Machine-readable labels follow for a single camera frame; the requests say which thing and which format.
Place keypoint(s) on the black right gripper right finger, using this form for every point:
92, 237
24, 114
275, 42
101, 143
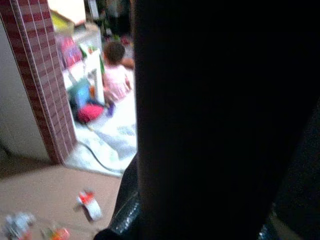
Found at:
302, 180

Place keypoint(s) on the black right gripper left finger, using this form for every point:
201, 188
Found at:
126, 212

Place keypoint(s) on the red white paper wrapper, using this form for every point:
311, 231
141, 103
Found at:
91, 206

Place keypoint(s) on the orange litter scrap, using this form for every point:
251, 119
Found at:
58, 233

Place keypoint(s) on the white play mat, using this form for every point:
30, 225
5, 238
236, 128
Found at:
117, 140

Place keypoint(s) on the purple small toy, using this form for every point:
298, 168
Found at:
111, 108

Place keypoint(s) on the red soft toy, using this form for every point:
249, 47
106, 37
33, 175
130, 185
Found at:
90, 113

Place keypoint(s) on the grey crumpled litter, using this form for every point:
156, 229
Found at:
17, 225

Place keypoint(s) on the blue toy box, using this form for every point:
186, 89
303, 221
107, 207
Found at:
81, 95

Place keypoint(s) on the child in pink clothes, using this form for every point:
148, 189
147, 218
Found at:
116, 77

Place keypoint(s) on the pink purple toy box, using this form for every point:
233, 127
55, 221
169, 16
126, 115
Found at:
68, 51

